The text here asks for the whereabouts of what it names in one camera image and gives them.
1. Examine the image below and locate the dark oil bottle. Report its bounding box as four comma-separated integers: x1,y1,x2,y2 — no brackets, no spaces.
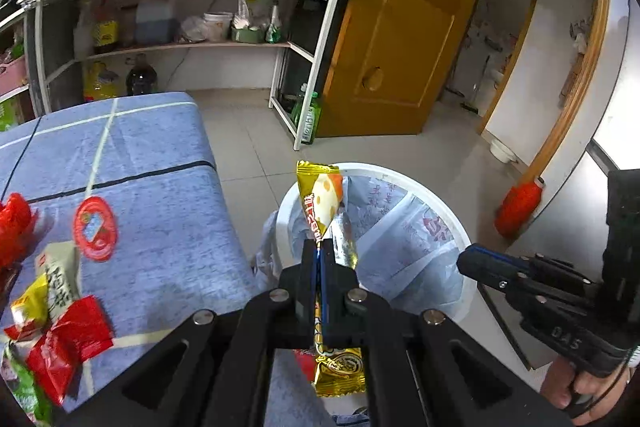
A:
125,53,159,96

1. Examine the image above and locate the translucent plastic jug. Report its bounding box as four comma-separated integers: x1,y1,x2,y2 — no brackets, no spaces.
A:
135,0,178,46

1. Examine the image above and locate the small yellow packet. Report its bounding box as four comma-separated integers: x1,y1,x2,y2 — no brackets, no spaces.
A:
5,274,51,342

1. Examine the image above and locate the green drink bottle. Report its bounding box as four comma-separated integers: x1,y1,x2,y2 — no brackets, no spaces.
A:
299,92,321,146

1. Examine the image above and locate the yellow label bottle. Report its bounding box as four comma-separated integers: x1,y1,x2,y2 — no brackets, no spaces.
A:
92,0,121,54

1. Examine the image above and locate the green carton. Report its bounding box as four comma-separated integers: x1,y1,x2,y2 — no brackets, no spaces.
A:
0,97,22,132

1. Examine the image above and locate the wooden door frame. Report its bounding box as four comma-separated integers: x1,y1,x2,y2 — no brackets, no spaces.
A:
481,0,612,180

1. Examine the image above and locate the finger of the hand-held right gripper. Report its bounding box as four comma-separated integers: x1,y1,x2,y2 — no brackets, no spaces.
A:
456,243,603,313

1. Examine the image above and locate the white plastic bag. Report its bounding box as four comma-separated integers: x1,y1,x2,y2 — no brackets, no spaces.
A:
235,0,274,32

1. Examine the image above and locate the red brush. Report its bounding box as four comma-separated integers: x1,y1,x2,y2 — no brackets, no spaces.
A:
495,177,546,239

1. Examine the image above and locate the white translucent bottle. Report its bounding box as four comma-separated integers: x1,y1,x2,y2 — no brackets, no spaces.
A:
73,2,96,60

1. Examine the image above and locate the red foil wrapper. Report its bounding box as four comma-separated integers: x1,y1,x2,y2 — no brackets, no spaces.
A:
25,296,115,408

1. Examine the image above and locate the white snack packet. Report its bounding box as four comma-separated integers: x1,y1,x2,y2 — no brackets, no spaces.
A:
37,241,83,309

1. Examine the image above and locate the yellow cooking oil bottle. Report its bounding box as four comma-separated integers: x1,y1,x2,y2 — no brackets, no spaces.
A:
82,61,121,102

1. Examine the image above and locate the red plastic ring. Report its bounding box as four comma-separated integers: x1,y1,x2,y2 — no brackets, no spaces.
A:
72,196,120,263

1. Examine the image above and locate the white plastic bucket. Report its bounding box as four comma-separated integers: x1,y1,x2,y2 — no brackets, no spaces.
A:
202,12,234,42

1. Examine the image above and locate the clear plastic bag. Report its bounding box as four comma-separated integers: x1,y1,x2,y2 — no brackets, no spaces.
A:
180,16,209,44

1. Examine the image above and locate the yellow snack wrapper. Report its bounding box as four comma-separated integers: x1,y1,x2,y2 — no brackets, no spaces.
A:
295,159,368,400

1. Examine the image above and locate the green snack wrapper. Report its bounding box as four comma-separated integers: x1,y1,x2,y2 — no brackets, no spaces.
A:
0,341,53,425

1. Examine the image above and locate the red plastic bag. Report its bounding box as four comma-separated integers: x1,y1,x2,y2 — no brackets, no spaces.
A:
0,193,39,270

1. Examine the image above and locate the person's right hand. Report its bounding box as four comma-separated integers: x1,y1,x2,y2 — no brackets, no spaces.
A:
539,349,640,427

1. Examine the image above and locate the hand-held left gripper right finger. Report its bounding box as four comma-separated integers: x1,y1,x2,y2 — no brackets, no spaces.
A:
321,239,576,427

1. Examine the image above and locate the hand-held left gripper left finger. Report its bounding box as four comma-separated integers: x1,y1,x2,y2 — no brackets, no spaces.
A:
52,239,319,427

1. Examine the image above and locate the white floor bowl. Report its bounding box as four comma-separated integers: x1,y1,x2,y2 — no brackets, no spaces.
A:
489,138,517,164

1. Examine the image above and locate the wooden door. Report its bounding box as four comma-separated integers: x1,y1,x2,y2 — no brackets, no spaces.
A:
317,0,498,138

